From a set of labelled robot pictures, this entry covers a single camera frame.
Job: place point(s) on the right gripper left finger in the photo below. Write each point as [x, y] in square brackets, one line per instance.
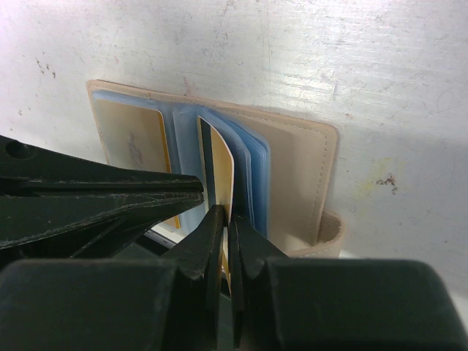
[166, 303]

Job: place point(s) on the beige leather card holder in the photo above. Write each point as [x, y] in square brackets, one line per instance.
[282, 165]

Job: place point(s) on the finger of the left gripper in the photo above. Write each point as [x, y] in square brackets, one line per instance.
[26, 168]
[84, 226]

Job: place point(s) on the gold VIP card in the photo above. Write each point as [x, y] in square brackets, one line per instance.
[137, 135]

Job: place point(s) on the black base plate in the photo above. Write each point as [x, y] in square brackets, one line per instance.
[153, 244]

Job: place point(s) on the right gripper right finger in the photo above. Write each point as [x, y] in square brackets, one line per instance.
[284, 303]

